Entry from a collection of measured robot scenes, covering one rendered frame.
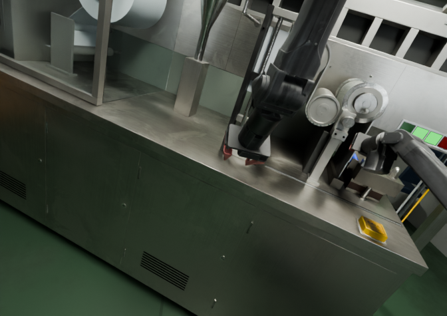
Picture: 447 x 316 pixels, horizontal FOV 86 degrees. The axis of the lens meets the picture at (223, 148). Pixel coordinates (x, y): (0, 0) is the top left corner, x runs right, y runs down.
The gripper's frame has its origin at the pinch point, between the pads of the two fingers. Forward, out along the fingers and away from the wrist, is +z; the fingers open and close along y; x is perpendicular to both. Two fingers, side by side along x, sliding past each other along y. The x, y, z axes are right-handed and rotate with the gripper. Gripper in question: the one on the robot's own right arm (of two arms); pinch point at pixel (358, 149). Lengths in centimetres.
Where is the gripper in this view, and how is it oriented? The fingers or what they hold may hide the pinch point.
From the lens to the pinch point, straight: 106.7
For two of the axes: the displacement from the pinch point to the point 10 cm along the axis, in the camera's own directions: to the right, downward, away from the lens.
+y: 9.0, 4.0, -1.7
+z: 1.3, 1.2, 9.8
